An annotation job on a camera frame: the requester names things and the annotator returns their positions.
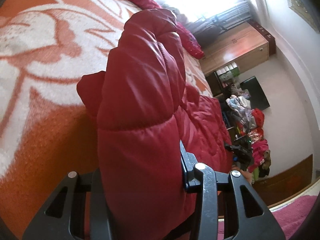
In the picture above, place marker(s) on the pile of colourful clothes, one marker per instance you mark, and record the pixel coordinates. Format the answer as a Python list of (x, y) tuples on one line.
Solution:
[(248, 123)]

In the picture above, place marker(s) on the black flat screen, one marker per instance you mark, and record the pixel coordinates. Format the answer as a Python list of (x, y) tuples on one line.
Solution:
[(257, 96)]

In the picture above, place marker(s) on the person's right hand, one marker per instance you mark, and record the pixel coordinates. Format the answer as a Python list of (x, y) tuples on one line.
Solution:
[(246, 174)]

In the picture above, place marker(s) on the wooden wardrobe cabinet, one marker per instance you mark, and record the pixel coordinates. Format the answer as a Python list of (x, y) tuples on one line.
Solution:
[(247, 45)]

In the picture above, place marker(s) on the crimson rolled quilt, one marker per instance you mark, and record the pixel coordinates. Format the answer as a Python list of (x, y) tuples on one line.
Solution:
[(152, 13)]

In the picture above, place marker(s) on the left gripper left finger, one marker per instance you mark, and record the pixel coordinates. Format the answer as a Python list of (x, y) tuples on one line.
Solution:
[(62, 216)]

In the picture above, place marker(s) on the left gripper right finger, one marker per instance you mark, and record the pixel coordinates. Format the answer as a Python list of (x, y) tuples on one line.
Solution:
[(246, 216)]

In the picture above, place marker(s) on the striped window curtain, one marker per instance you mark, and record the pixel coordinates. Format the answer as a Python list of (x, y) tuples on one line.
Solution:
[(224, 21)]

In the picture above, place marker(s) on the dark red puffer jacket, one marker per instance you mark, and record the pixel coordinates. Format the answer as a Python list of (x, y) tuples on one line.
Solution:
[(143, 109)]

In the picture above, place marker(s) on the orange white floral blanket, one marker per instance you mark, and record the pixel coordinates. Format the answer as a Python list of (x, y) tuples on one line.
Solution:
[(46, 47)]

